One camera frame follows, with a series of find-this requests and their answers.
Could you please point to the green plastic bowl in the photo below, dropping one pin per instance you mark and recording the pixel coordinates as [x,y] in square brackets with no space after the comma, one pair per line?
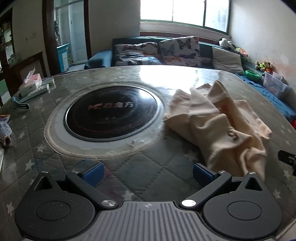
[252,75]

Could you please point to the light blue cabinet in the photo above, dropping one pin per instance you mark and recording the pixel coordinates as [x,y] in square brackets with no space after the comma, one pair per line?
[63,55]

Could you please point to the clear plastic storage box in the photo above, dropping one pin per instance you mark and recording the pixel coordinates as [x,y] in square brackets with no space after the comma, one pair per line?
[275,84]

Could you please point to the cream knit garment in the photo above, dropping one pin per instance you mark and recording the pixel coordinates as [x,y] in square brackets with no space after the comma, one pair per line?
[215,125]

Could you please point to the colourful plush toy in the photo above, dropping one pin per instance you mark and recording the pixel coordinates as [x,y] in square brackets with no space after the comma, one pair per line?
[263,66]

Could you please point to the round black induction cooktop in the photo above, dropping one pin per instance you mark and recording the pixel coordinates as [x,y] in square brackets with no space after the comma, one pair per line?
[111,111]

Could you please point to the white plush toy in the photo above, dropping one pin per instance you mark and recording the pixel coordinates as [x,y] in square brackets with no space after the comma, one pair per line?
[225,43]

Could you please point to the window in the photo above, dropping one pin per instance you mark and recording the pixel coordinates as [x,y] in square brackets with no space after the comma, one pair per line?
[185,11]

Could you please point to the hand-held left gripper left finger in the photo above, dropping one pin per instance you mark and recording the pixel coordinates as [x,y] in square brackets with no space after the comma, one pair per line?
[93,173]

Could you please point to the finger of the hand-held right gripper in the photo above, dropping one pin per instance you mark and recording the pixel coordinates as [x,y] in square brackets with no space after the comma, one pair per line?
[288,158]

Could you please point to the blue sofa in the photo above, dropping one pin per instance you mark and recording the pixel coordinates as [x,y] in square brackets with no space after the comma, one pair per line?
[101,59]

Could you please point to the white remote control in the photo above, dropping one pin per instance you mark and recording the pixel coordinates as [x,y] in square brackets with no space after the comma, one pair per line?
[34,93]

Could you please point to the blue knitted cloth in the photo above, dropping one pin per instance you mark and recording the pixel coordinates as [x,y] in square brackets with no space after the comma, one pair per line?
[4,131]

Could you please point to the butterfly print pillow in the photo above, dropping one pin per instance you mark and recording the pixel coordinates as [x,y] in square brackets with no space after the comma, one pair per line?
[179,49]
[138,60]
[136,48]

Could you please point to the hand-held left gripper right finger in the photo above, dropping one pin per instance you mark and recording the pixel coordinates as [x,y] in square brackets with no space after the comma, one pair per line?
[202,172]

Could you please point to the dark wooden door frame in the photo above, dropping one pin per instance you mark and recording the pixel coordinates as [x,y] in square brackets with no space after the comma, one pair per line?
[48,34]

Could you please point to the green white packet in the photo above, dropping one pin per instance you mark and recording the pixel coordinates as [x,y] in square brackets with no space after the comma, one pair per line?
[48,82]

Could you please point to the grey pillow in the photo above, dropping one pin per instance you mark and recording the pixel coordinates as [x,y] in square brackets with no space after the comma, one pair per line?
[226,60]

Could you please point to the white box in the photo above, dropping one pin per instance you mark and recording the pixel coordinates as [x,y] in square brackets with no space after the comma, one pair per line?
[29,88]

